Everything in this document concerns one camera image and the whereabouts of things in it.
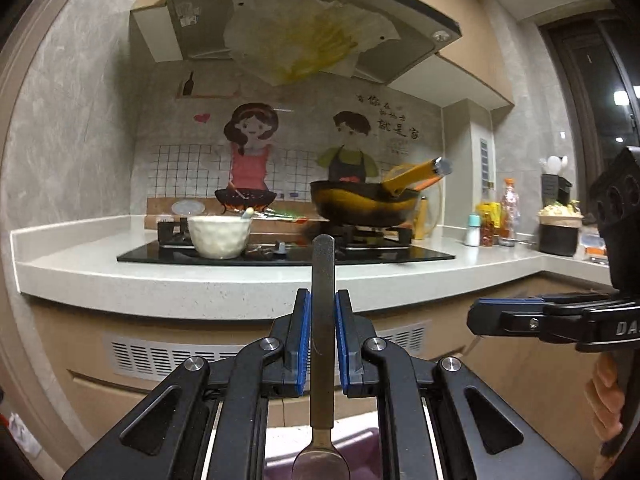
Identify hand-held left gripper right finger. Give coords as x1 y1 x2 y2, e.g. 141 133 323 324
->
335 287 583 480

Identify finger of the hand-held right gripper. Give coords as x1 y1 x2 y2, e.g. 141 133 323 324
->
474 291 621 307
467 304 592 352

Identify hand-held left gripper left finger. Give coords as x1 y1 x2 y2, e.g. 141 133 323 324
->
62 287 313 480

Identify metal spoon handle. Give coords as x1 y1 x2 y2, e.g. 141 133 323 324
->
291 234 353 480

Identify person's right hand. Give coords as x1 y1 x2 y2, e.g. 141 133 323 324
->
585 355 626 456

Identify clear food package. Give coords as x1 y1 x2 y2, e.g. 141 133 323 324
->
579 229 610 265

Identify black round container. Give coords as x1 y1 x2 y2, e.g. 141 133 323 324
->
537 204 584 257

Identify yellow sauce bottle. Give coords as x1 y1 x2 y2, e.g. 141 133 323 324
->
475 202 502 247

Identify clear bottle orange cap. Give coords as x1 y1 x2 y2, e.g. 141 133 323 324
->
500 178 522 247

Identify black holder with white spoons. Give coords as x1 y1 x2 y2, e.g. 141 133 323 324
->
539 155 574 207

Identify white dimpled bowl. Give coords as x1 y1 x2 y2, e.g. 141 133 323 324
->
187 214 253 260

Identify long white vent grille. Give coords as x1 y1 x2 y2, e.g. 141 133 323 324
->
102 319 434 382

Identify white stone countertop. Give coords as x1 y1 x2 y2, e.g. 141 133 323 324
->
10 214 616 321

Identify black glass gas hob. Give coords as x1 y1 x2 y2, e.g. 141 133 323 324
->
116 220 457 266

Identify white round lid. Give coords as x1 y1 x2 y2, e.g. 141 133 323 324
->
171 199 206 217

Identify brown board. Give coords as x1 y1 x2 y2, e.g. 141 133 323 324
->
145 196 227 232

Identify white crumpled bag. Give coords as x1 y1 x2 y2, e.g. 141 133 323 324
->
7 412 42 457

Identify oil-stained paper sheet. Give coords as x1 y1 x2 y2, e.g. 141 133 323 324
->
222 0 402 87

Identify glass range hood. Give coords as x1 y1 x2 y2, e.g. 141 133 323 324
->
160 0 462 87

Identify white wall switch panel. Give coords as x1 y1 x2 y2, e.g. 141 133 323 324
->
478 137 496 199

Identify black wok orange handle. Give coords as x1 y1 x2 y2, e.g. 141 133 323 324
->
309 156 454 229

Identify dark window frame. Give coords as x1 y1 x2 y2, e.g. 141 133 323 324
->
539 10 640 161

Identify cartoon couple wall sticker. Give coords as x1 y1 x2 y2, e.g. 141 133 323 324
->
147 71 427 211

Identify beige wall cabinet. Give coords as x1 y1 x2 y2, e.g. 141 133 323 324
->
385 0 517 111

